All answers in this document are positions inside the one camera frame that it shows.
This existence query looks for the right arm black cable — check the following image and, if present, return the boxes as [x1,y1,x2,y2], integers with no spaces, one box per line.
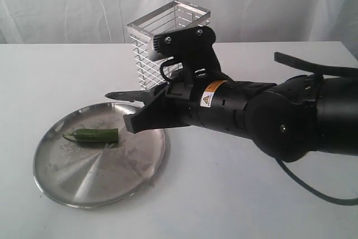
[274,51,358,206]

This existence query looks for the dark green zucchini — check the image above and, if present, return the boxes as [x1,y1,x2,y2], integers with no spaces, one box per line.
[62,128,119,143]

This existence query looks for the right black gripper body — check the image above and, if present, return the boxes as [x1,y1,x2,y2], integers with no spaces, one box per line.
[161,78,201,127]

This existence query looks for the black handled knife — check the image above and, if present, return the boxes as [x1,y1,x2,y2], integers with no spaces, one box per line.
[105,91,154,104]

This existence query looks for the chrome wire utensil rack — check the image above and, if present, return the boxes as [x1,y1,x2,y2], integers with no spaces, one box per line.
[127,0,211,90]

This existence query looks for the white backdrop curtain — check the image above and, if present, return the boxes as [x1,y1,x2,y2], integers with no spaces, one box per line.
[1,0,357,43]

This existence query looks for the round stainless steel plate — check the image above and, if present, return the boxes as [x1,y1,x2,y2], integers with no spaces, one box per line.
[33,102,169,208]

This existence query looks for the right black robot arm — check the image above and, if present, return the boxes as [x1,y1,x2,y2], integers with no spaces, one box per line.
[124,68,357,162]

